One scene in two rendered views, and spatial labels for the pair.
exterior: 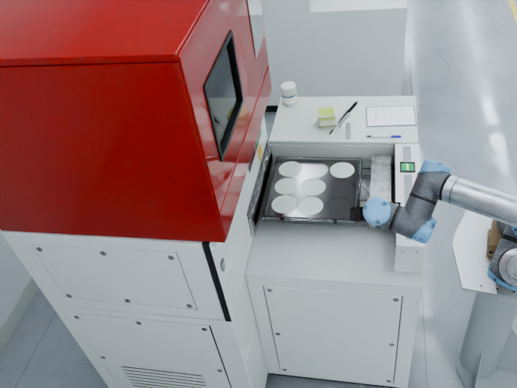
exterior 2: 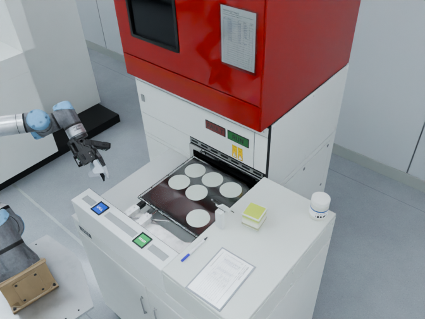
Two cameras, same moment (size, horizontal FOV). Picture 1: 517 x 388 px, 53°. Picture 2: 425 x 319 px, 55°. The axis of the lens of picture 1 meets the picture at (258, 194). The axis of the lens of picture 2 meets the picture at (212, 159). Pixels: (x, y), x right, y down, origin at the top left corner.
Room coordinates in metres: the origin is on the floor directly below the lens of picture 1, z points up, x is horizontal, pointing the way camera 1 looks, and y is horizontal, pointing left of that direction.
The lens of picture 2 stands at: (2.13, -1.36, 2.17)
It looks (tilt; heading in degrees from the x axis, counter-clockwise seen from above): 40 degrees down; 115
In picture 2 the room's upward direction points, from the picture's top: 3 degrees counter-clockwise
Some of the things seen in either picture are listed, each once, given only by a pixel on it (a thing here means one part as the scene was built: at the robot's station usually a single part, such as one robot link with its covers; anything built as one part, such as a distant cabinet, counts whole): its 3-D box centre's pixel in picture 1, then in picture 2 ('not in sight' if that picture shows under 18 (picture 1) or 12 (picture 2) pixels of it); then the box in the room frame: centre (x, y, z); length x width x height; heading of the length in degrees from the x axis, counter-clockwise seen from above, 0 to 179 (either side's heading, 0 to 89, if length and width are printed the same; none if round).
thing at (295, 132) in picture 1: (344, 130); (253, 252); (1.85, -0.43, 0.89); 0.62 x 0.35 x 0.14; 73
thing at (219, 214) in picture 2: (344, 124); (222, 212); (1.72, -0.40, 1.03); 0.06 x 0.04 x 0.13; 73
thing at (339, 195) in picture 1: (313, 187); (196, 192); (1.51, -0.22, 0.90); 0.34 x 0.34 x 0.01; 73
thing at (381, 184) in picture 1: (380, 192); (156, 235); (1.45, -0.48, 0.87); 0.36 x 0.08 x 0.03; 163
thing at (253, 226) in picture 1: (261, 188); (224, 167); (1.56, -0.02, 0.89); 0.44 x 0.02 x 0.10; 163
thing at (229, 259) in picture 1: (245, 196); (197, 131); (1.40, 0.05, 1.02); 0.82 x 0.03 x 0.40; 163
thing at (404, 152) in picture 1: (407, 203); (124, 236); (1.34, -0.55, 0.89); 0.55 x 0.09 x 0.14; 163
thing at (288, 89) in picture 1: (288, 94); (319, 206); (2.04, -0.22, 1.01); 0.07 x 0.07 x 0.10
